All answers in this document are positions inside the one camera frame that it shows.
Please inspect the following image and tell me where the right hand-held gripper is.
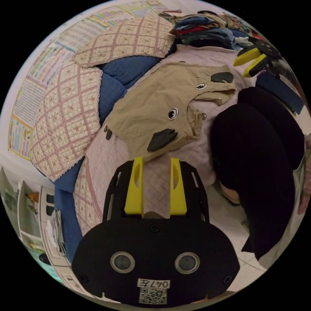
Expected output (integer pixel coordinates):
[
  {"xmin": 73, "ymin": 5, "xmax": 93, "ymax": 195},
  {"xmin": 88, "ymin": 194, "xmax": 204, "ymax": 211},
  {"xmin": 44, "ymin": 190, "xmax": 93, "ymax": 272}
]
[{"xmin": 233, "ymin": 39, "xmax": 284, "ymax": 79}]

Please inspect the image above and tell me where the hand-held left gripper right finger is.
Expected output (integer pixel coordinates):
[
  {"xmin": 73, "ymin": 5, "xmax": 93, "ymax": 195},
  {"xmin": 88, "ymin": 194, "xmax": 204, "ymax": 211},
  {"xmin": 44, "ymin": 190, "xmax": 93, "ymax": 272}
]
[{"xmin": 170, "ymin": 157, "xmax": 188, "ymax": 217}]

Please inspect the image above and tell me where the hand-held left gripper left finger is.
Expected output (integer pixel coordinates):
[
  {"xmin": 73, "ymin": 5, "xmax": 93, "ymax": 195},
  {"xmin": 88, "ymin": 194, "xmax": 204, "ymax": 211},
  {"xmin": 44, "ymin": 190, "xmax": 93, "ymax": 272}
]
[{"xmin": 124, "ymin": 157, "xmax": 144, "ymax": 218}]

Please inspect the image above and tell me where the beige vest with animal face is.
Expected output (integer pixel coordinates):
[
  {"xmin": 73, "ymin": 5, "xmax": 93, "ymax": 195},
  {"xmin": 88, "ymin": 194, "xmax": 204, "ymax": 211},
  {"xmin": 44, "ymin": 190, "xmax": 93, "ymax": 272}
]
[{"xmin": 103, "ymin": 61, "xmax": 237, "ymax": 163}]

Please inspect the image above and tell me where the bed with pink quilt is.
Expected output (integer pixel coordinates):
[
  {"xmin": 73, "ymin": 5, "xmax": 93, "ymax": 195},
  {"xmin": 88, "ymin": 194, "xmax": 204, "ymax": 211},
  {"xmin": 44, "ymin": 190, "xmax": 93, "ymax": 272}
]
[{"xmin": 54, "ymin": 43, "xmax": 305, "ymax": 264}]

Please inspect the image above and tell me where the pile of clothes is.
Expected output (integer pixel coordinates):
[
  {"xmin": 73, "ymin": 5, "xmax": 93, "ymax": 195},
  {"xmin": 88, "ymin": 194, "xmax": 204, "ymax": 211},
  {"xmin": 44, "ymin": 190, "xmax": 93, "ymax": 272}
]
[{"xmin": 159, "ymin": 9, "xmax": 259, "ymax": 51}]

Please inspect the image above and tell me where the person's body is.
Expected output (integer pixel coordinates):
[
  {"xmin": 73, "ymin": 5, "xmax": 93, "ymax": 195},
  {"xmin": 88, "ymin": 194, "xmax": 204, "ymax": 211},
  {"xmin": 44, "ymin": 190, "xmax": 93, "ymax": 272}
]
[{"xmin": 210, "ymin": 86, "xmax": 305, "ymax": 260}]

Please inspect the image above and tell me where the white cupboard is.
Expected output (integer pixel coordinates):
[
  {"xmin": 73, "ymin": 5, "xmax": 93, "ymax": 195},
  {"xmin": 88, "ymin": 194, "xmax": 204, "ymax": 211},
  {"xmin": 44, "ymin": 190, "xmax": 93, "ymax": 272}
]
[{"xmin": 39, "ymin": 186, "xmax": 83, "ymax": 290}]

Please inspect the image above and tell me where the checked quilted pillow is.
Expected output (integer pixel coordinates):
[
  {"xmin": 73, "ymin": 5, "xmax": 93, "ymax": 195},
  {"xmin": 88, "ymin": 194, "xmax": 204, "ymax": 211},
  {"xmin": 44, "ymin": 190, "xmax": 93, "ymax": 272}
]
[
  {"xmin": 29, "ymin": 58, "xmax": 104, "ymax": 182},
  {"xmin": 72, "ymin": 15, "xmax": 176, "ymax": 69}
]

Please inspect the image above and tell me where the white open shelf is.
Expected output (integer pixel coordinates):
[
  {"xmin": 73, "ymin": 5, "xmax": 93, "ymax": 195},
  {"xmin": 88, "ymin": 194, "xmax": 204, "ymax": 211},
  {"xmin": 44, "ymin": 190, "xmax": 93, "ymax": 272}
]
[{"xmin": 1, "ymin": 166, "xmax": 43, "ymax": 246}]

